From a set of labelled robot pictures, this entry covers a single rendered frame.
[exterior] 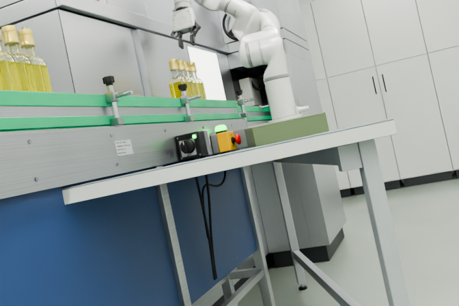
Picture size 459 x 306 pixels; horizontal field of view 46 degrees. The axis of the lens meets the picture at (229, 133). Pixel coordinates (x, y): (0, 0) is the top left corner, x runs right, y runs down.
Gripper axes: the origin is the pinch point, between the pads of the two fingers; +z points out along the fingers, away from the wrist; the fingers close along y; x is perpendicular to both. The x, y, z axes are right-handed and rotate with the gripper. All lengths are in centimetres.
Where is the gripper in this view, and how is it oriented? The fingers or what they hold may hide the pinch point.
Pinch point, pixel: (186, 42)
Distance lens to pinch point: 239.1
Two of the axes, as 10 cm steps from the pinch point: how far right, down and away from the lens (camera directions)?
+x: 3.8, 2.1, 9.0
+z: 1.1, 9.6, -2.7
